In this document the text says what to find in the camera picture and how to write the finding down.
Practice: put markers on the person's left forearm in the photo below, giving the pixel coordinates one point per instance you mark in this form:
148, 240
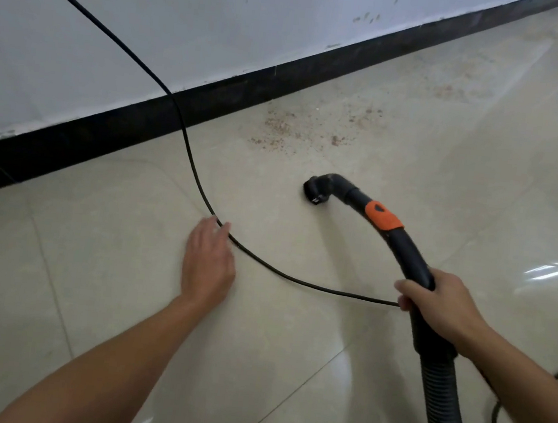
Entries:
107, 375

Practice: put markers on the person's right fingers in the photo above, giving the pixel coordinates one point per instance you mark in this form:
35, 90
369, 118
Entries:
412, 288

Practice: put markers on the person's left hand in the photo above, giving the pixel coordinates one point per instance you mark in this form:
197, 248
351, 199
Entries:
208, 271

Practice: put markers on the person's right hand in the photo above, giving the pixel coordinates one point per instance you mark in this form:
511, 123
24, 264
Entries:
448, 306

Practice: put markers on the black baseboard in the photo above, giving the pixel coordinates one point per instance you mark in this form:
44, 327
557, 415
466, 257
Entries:
119, 127

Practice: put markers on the person's left thumb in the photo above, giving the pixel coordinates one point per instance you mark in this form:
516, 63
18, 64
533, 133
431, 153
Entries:
227, 232

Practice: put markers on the person's right forearm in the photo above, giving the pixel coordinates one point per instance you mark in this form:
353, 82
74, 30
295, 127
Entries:
528, 394

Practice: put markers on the scattered brown crumbs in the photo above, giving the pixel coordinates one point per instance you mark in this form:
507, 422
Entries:
280, 124

